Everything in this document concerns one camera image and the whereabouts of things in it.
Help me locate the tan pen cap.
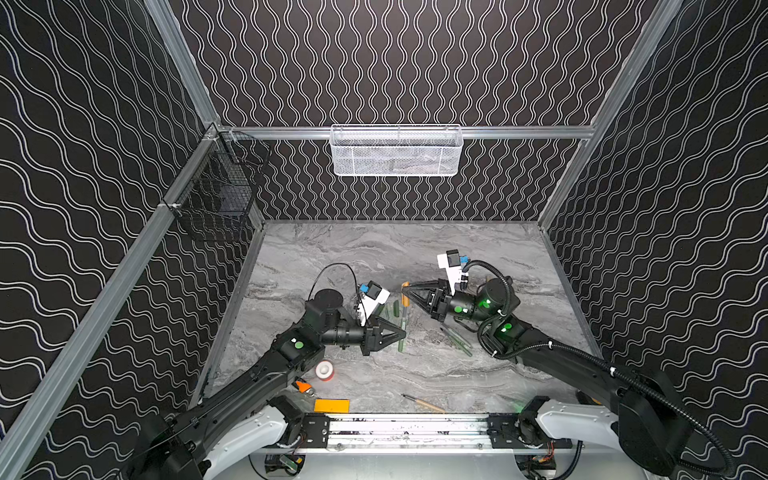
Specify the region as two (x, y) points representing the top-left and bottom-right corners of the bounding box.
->
(401, 282), (410, 308)

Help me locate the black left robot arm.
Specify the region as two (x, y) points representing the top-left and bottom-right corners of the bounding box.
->
(122, 289), (406, 479)

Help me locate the red white tape roll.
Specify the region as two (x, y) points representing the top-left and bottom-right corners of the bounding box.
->
(315, 360), (335, 382)

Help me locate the black wire mesh basket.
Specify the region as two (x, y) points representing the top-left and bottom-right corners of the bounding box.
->
(170, 125), (274, 243)

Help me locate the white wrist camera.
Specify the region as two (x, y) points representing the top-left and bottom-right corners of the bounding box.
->
(437, 249), (469, 294)
(357, 281), (390, 326)

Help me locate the yellow card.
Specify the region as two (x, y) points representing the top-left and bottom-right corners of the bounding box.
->
(314, 398), (351, 414)

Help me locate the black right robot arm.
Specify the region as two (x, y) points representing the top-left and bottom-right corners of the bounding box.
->
(402, 257), (735, 477)

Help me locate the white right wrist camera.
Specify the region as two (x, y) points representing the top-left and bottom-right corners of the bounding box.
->
(437, 249), (469, 294)

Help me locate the orange utility knife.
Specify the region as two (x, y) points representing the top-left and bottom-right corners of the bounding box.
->
(294, 380), (315, 396)

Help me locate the light green pen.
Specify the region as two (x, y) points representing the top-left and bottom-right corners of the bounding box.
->
(443, 329), (473, 357)

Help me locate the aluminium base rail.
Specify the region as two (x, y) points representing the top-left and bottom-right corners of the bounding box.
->
(167, 411), (649, 454)

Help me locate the dark green pen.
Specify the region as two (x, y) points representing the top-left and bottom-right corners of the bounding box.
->
(440, 325), (468, 345)

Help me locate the white wire mesh basket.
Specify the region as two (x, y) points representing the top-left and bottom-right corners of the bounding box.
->
(329, 124), (464, 177)

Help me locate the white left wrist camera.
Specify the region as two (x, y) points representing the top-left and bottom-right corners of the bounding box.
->
(357, 281), (390, 326)

